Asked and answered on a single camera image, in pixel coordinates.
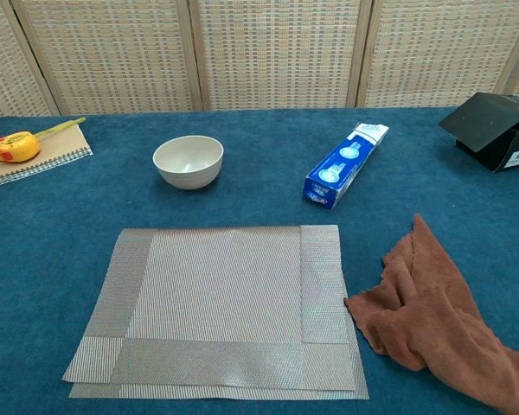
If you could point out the grey woven placemat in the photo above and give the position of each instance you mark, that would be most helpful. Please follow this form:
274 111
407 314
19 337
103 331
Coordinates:
225 285

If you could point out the white bowl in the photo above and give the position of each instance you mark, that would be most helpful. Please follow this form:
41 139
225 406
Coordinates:
186 157

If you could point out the brown microfibre cloth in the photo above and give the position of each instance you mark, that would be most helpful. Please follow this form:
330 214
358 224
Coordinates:
437 311

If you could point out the blue felt table cover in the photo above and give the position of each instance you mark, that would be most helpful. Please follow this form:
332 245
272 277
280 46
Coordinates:
251 199

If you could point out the blue white toothpaste box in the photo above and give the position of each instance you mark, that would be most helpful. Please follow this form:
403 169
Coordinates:
341 164

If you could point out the woven bamboo folding screen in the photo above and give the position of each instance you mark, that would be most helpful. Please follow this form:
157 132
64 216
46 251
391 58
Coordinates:
277 52

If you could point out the kraft spiral notebook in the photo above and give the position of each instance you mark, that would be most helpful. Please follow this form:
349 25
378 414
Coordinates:
56 149

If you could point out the black cardboard box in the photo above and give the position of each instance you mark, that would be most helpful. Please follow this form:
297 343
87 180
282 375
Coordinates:
480 121

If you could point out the yellow tape measure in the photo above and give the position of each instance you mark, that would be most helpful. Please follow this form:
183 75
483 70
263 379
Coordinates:
15 147

